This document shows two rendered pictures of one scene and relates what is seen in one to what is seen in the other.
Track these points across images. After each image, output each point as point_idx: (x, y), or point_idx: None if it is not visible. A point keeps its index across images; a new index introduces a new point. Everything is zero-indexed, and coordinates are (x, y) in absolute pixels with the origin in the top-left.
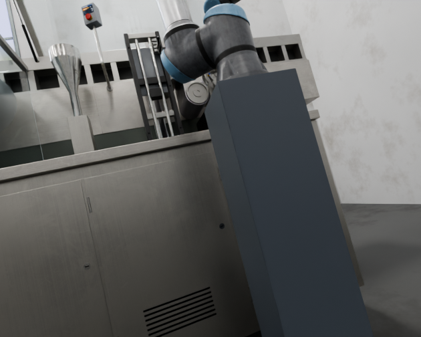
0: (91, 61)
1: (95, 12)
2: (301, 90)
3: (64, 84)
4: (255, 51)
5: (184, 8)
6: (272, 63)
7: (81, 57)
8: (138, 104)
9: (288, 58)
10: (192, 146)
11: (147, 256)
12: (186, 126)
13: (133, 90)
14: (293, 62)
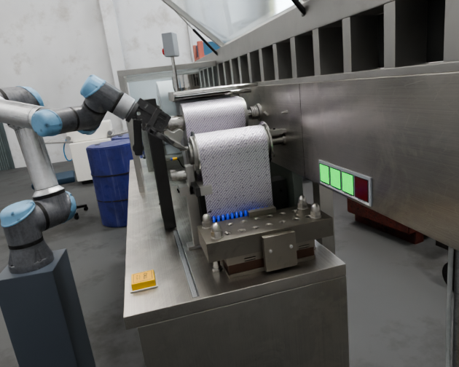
0: (231, 55)
1: (163, 46)
2: None
3: None
4: (9, 249)
5: (32, 182)
6: (397, 73)
7: (227, 49)
8: (249, 121)
9: (458, 52)
10: None
11: None
12: (274, 172)
13: (246, 101)
14: None
